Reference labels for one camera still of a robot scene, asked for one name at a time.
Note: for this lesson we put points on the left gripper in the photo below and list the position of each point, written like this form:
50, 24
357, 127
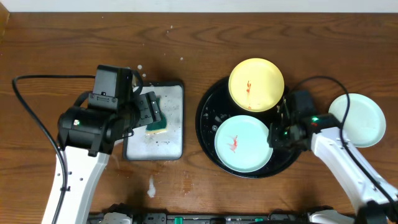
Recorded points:
146, 109

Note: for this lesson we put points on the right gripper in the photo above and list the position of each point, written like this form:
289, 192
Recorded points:
273, 137

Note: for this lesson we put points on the light green plate front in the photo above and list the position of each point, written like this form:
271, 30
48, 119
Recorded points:
241, 144

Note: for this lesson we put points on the light green plate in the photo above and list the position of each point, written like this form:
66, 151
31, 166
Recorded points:
365, 124
241, 144

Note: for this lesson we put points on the green yellow sponge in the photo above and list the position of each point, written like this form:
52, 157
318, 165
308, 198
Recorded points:
158, 126

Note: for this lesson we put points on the yellow plate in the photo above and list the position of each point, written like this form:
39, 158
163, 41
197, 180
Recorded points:
256, 85

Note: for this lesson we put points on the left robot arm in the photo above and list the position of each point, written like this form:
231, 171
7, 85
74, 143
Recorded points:
87, 132

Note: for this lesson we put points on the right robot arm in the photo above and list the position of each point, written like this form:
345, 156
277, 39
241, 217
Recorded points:
373, 198

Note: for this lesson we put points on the black rectangular soap tray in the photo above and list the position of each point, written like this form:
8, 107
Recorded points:
165, 146

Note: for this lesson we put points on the black round tray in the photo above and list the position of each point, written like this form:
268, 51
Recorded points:
217, 106

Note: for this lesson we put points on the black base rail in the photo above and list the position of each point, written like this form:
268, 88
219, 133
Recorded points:
163, 218

